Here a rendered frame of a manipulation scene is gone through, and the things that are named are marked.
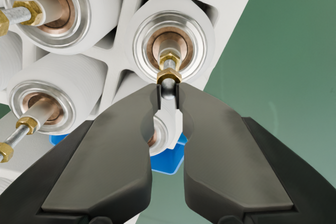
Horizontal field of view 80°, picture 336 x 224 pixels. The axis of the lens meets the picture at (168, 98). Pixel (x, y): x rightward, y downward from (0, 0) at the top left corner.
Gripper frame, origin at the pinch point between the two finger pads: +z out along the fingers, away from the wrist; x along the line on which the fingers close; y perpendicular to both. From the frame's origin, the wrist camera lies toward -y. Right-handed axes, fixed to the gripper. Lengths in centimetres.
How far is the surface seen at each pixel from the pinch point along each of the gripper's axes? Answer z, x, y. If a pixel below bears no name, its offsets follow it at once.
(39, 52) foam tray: 17.6, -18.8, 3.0
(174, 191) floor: 34, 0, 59
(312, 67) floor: 34.6, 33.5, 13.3
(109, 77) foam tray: 16.6, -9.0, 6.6
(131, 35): 9.6, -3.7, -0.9
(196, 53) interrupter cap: 9.2, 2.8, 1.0
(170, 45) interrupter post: 7.2, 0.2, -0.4
